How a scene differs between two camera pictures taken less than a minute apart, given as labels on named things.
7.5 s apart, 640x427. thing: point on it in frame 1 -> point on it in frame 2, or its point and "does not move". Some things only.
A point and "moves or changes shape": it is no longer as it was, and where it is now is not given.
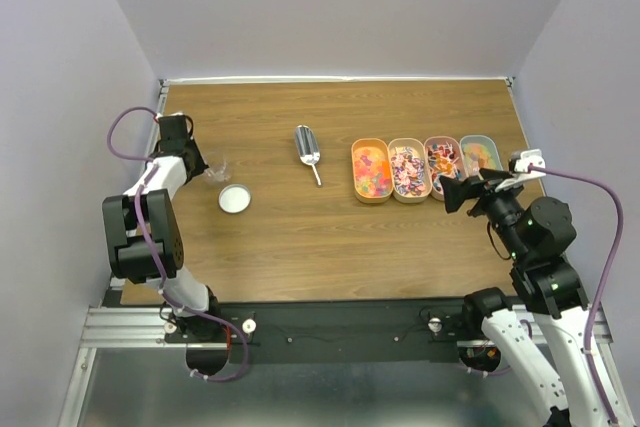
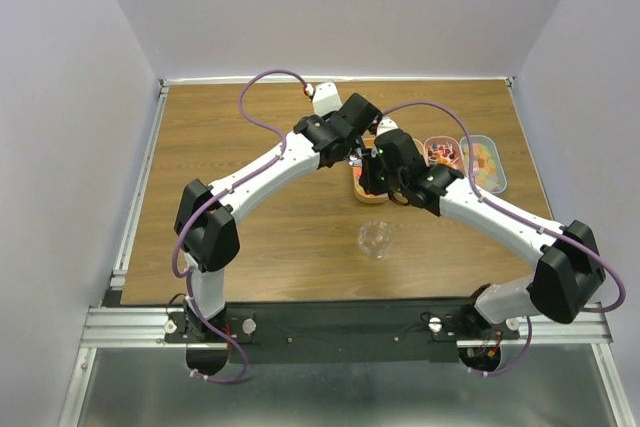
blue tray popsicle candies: x=477 y=152 does not move
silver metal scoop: x=308 y=147 moves or changes shape
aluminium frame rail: x=132 y=327 does not move
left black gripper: x=201 y=165 -> x=326 y=119
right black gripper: x=456 y=190 -> x=367 y=182
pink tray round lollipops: x=444 y=159 does not move
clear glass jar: x=217 y=172 -> x=376 y=238
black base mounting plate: x=339 y=331 does not move
